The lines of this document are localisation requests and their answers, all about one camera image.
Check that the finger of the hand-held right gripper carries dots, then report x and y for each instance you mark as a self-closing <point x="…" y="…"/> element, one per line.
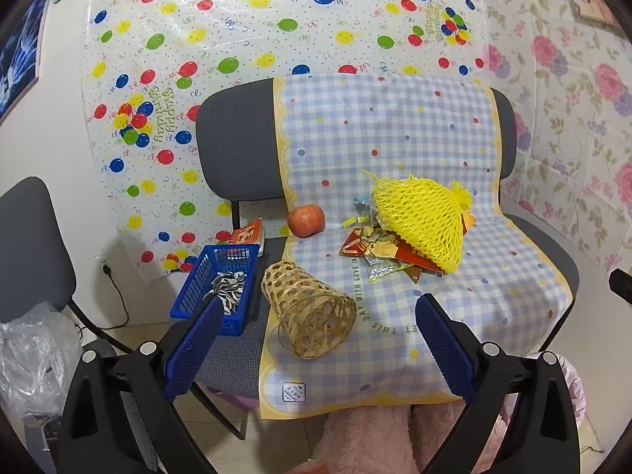
<point x="623" y="286"/>

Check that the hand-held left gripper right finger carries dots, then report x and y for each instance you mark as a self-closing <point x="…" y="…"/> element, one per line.
<point x="444" y="345"/>

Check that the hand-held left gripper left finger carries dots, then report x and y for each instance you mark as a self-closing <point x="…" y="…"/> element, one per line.
<point x="195" y="350"/>

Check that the woven bamboo basket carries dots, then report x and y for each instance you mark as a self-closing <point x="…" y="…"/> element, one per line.
<point x="311" y="311"/>

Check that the blue plastic basket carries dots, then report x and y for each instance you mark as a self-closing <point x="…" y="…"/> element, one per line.
<point x="197" y="286"/>

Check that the pink fluffy clothing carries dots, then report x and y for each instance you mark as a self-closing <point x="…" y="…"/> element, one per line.
<point x="375" y="439"/>

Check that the pile of shiny wrappers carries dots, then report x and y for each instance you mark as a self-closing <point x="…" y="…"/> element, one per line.
<point x="365" y="249"/>

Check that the yellow foam fruit net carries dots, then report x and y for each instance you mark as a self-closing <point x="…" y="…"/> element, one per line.
<point x="419" y="222"/>

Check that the red paper packet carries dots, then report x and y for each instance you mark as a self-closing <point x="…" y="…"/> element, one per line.
<point x="247" y="232"/>

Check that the clear plastic bag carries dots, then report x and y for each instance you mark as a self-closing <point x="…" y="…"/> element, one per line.
<point x="34" y="355"/>

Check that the red apple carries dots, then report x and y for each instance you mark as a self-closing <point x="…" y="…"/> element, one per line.
<point x="306" y="221"/>

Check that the dark grey chair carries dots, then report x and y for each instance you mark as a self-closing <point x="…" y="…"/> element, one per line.
<point x="34" y="247"/>

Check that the grey office chair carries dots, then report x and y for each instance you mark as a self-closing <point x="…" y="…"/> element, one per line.
<point x="232" y="133"/>

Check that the blue checkered dotted cloth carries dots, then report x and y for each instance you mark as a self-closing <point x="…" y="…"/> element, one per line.
<point x="385" y="128"/>

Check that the balloon print plastic sheet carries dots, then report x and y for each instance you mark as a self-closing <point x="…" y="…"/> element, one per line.
<point x="247" y="24"/>

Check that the white wall outlet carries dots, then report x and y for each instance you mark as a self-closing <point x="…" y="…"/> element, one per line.
<point x="99" y="261"/>

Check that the floral print wall sheet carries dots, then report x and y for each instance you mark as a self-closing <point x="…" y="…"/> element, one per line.
<point x="568" y="108"/>

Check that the dark blue wall poster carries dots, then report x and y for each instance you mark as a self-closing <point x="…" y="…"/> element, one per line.
<point x="19" y="49"/>

